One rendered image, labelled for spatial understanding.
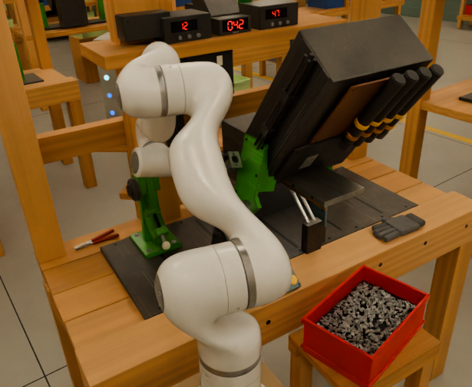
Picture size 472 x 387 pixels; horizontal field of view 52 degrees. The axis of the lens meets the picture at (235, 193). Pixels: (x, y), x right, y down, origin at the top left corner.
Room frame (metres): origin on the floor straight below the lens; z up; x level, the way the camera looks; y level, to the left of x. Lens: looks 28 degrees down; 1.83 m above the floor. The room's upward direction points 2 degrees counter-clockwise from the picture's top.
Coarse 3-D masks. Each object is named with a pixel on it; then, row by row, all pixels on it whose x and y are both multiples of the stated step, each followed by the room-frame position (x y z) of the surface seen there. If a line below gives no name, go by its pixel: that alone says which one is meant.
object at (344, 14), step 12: (312, 0) 7.29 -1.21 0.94; (324, 0) 7.08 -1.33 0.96; (336, 0) 7.12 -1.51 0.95; (348, 0) 7.18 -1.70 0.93; (384, 0) 7.68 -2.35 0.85; (396, 0) 7.78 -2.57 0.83; (312, 12) 6.80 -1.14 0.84; (324, 12) 6.89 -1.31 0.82; (336, 12) 6.99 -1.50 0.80; (348, 12) 7.13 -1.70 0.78; (396, 12) 7.83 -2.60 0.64; (264, 72) 6.87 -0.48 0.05
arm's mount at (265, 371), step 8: (264, 368) 0.78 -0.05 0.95; (192, 376) 0.76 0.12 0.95; (264, 376) 0.76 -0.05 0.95; (272, 376) 0.76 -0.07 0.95; (176, 384) 0.74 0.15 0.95; (184, 384) 0.74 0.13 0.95; (192, 384) 0.74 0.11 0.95; (264, 384) 0.74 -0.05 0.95; (272, 384) 0.74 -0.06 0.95; (280, 384) 0.73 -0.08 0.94
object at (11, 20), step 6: (6, 0) 7.45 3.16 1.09; (12, 0) 7.49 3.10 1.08; (6, 6) 7.92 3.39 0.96; (12, 6) 7.57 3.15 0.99; (12, 12) 7.91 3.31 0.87; (12, 18) 7.90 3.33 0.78; (12, 24) 7.54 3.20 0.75; (18, 24) 7.53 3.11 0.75; (24, 42) 7.54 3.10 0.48; (24, 48) 7.53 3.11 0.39
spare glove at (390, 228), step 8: (400, 216) 1.45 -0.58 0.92; (408, 216) 1.45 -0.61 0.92; (416, 216) 1.44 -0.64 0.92; (376, 224) 1.40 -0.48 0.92; (384, 224) 1.40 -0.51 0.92; (392, 224) 1.40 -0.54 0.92; (400, 224) 1.39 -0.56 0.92; (408, 224) 1.39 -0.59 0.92; (416, 224) 1.39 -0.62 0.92; (424, 224) 1.41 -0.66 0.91; (376, 232) 1.36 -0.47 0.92; (384, 232) 1.35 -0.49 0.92; (392, 232) 1.35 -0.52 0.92; (400, 232) 1.36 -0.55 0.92; (408, 232) 1.36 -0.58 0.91; (384, 240) 1.33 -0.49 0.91
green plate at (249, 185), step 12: (252, 144) 1.38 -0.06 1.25; (264, 144) 1.33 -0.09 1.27; (252, 156) 1.36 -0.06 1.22; (264, 156) 1.32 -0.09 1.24; (240, 168) 1.39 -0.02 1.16; (252, 168) 1.35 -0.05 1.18; (264, 168) 1.33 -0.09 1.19; (240, 180) 1.38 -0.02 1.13; (252, 180) 1.33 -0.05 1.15; (264, 180) 1.33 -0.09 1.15; (240, 192) 1.36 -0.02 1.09; (252, 192) 1.31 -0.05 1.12
